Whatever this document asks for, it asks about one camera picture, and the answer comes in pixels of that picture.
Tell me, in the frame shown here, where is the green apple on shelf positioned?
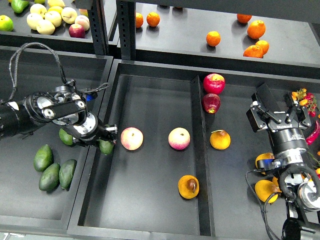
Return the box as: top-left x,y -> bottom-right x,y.
0,15 -> 14,32

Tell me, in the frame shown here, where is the pale yellow pear left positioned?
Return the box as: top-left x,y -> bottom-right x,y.
26,13 -> 43,31

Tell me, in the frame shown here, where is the orange front right shelf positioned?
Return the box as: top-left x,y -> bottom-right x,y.
243,45 -> 264,58

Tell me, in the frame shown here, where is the black middle tray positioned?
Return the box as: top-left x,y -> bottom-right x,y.
67,60 -> 320,240

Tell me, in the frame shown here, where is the cherry tomato bunch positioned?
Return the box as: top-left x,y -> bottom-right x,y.
291,88 -> 319,117

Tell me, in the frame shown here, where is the pale yellow pear front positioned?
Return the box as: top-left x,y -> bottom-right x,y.
36,19 -> 56,35

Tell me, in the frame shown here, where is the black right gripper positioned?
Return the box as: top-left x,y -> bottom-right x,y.
251,92 -> 312,158

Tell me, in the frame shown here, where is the yellow pear near divider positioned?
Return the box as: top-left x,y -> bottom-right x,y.
209,129 -> 231,150

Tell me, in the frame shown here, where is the pale yellow pear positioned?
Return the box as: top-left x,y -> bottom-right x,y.
36,19 -> 56,35
44,11 -> 62,28
26,13 -> 43,31

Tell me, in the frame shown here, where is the bright red apple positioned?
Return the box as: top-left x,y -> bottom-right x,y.
203,73 -> 226,95

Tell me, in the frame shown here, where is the pale yellow pear middle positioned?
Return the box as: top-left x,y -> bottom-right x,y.
44,11 -> 62,28

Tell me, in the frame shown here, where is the orange shelf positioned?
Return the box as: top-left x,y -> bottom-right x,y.
146,12 -> 161,27
236,13 -> 252,24
243,45 -> 264,58
135,12 -> 144,29

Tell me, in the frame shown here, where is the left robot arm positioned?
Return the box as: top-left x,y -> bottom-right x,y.
0,42 -> 118,147

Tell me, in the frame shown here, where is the large orange on shelf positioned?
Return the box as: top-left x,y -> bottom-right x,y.
247,20 -> 266,40

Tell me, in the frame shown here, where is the pink peach on shelf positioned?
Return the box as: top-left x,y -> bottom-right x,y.
74,15 -> 90,31

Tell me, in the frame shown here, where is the pink apple left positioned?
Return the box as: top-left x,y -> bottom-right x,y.
120,127 -> 144,151

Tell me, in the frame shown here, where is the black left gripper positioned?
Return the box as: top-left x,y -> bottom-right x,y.
63,112 -> 118,147

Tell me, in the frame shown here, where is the red chili pepper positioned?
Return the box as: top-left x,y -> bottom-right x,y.
305,120 -> 320,146

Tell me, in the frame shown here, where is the orange behind front orange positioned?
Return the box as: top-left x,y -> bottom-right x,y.
255,40 -> 270,55

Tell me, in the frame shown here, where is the orange shelf leftmost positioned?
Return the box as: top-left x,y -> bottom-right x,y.
135,12 -> 144,29

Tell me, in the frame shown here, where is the green avocado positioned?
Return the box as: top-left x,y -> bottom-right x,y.
98,139 -> 114,155
59,159 -> 77,190
58,128 -> 74,146
33,144 -> 54,172
38,163 -> 60,192

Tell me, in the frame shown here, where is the yellow pear with brown stem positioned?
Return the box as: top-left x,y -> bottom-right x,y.
177,175 -> 200,200

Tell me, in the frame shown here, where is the orange top right shelf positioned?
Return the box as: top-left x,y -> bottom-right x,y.
236,13 -> 252,24

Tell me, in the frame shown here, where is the black shelf post left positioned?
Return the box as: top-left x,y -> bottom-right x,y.
88,0 -> 109,56

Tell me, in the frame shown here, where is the black left tray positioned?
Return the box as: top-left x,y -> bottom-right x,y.
0,46 -> 113,235

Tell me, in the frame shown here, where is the green pepper on shelf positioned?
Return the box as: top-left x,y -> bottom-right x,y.
11,0 -> 30,14

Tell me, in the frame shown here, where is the pale yellow apple right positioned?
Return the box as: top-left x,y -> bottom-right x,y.
60,7 -> 78,25

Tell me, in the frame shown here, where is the orange on shelf centre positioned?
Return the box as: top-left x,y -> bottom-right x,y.
206,31 -> 221,47

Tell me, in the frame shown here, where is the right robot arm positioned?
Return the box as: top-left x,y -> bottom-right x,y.
246,90 -> 320,240

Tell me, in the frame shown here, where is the pink apple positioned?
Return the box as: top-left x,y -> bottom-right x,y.
168,127 -> 191,150
120,127 -> 144,151

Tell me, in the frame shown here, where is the black shelf post right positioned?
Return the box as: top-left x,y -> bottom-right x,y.
116,0 -> 136,61

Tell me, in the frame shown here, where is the yellow pear lower right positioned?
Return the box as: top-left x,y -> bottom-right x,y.
254,179 -> 279,204

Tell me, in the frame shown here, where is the dark red apple on shelf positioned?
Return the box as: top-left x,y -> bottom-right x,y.
68,23 -> 86,39

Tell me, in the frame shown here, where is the black tray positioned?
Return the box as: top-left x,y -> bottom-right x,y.
0,46 -> 113,235
67,60 -> 320,240

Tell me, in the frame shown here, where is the yellow pear upper right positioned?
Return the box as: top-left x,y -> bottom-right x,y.
255,152 -> 275,171

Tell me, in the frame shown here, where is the pink apple right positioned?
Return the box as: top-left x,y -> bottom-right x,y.
168,127 -> 191,150

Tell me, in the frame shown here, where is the black shelf post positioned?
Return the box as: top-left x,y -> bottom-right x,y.
88,0 -> 109,56
116,0 -> 136,61

